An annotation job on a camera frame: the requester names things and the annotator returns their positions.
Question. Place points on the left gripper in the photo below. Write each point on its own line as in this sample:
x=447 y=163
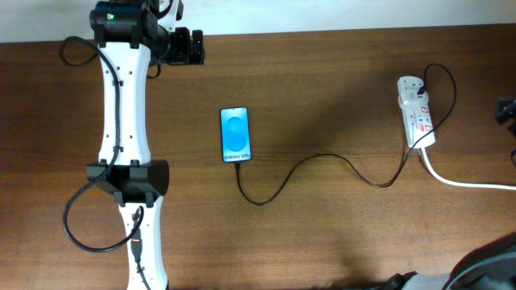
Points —
x=183 y=55

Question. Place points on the blue screen smartphone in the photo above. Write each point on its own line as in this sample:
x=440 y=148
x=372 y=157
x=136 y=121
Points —
x=235 y=133

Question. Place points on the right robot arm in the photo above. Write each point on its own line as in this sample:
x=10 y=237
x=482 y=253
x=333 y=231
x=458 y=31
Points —
x=489 y=267

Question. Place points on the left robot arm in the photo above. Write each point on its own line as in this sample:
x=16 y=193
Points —
x=133 y=36

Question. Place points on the white power strip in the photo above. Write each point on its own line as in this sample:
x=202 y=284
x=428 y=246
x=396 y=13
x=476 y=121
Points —
x=415 y=112

